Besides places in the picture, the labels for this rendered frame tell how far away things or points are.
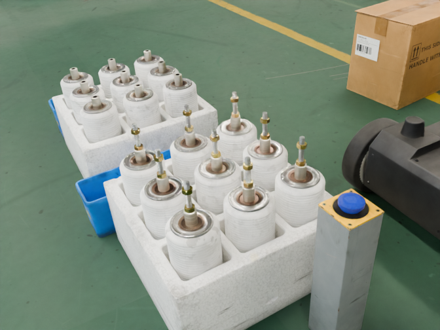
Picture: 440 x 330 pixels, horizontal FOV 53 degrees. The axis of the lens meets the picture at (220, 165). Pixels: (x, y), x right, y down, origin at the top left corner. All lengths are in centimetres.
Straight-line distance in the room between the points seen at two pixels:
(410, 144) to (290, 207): 35
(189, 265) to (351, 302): 28
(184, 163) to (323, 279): 38
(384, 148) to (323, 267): 42
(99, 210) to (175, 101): 37
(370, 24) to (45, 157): 119
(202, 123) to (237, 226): 52
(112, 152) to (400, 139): 71
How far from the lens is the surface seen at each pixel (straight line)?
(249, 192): 79
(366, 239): 72
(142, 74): 145
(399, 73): 164
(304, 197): 84
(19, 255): 121
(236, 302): 85
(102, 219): 113
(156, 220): 85
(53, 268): 113
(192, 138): 96
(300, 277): 92
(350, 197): 70
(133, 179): 92
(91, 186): 118
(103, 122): 118
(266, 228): 81
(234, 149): 100
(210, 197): 88
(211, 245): 76
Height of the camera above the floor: 76
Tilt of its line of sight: 34 degrees down
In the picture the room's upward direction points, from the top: 4 degrees counter-clockwise
